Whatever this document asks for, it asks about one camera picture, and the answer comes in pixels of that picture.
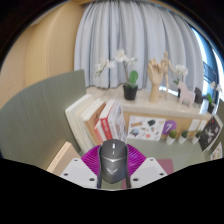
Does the wooden mannequin figure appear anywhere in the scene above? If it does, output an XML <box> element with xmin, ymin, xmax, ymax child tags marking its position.
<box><xmin>159</xmin><ymin>50</ymin><xmax>178</xmax><ymax>99</ymax></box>

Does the small white orchid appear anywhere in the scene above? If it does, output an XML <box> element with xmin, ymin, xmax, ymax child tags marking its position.
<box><xmin>172</xmin><ymin>64</ymin><xmax>190</xmax><ymax>88</ymax></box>

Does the white orchid in dark pot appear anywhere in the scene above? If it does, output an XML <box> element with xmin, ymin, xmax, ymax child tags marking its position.
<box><xmin>205</xmin><ymin>80</ymin><xmax>223</xmax><ymax>115</ymax></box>

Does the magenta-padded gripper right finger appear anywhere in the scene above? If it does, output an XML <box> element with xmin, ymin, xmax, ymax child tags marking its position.
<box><xmin>125</xmin><ymin>144</ymin><xmax>169</xmax><ymax>190</ymax></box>

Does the white wall socket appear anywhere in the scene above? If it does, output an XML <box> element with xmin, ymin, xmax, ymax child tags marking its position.
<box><xmin>198</xmin><ymin>119</ymin><xmax>208</xmax><ymax>132</ymax></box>
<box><xmin>188</xmin><ymin>118</ymin><xmax>200</xmax><ymax>133</ymax></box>

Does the white orchid in black pot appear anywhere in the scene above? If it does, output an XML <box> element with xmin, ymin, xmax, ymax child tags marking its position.
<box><xmin>94</xmin><ymin>48</ymin><xmax>139</xmax><ymax>101</ymax></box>

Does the thick white book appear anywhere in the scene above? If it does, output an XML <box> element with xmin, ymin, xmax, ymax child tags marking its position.
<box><xmin>64</xmin><ymin>93</ymin><xmax>96</xmax><ymax>154</ymax></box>

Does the black horse figure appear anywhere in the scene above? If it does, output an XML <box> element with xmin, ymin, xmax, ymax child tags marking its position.
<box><xmin>194</xmin><ymin>87</ymin><xmax>204</xmax><ymax>105</ymax></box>

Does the white book with red band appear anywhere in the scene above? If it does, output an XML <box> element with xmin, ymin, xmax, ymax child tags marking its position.
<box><xmin>93</xmin><ymin>118</ymin><xmax>104</xmax><ymax>144</ymax></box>

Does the white book with photo cover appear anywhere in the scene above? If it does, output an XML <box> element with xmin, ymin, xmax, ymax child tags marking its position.
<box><xmin>108</xmin><ymin>99</ymin><xmax>128</xmax><ymax>143</ymax></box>

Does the dark red mouse pad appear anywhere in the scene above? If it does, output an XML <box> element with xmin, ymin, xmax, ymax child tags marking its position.
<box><xmin>121</xmin><ymin>158</ymin><xmax>175</xmax><ymax>190</ymax></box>

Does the thin white book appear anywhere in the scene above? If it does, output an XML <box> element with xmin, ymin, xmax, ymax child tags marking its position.
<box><xmin>78</xmin><ymin>98</ymin><xmax>103</xmax><ymax>149</ymax></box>

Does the wooden hand model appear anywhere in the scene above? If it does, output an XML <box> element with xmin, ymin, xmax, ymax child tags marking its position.
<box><xmin>147</xmin><ymin>58</ymin><xmax>165</xmax><ymax>104</ymax></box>

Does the purple round number sticker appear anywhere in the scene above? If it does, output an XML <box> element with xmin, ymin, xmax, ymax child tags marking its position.
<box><xmin>162</xmin><ymin>119</ymin><xmax>178</xmax><ymax>136</ymax></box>

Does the pink horse figure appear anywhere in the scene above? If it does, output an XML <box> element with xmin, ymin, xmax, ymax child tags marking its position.
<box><xmin>177</xmin><ymin>81</ymin><xmax>197</xmax><ymax>108</ymax></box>

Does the white sticker sheet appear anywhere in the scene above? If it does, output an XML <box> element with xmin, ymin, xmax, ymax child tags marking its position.
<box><xmin>126</xmin><ymin>115</ymin><xmax>167</xmax><ymax>142</ymax></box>

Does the light wooden desk shelf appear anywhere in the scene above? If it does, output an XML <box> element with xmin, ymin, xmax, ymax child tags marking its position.
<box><xmin>85</xmin><ymin>85</ymin><xmax>214</xmax><ymax>141</ymax></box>

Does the grey and black computer mouse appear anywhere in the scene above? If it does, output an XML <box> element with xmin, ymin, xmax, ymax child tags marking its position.
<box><xmin>96</xmin><ymin>138</ymin><xmax>130</xmax><ymax>185</ymax></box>

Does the black picture book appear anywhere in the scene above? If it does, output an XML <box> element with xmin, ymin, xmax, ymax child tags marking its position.
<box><xmin>198</xmin><ymin>115</ymin><xmax>224</xmax><ymax>153</ymax></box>

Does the colourful printed card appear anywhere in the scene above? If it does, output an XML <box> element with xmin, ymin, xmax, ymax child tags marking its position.
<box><xmin>209</xmin><ymin>141</ymin><xmax>224</xmax><ymax>161</ymax></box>

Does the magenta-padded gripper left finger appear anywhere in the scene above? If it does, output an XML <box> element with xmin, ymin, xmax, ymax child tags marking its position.
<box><xmin>59</xmin><ymin>144</ymin><xmax>103</xmax><ymax>190</ymax></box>

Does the light grey curtain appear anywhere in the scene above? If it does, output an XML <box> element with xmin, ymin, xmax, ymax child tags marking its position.
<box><xmin>73</xmin><ymin>0</ymin><xmax>205</xmax><ymax>92</ymax></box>

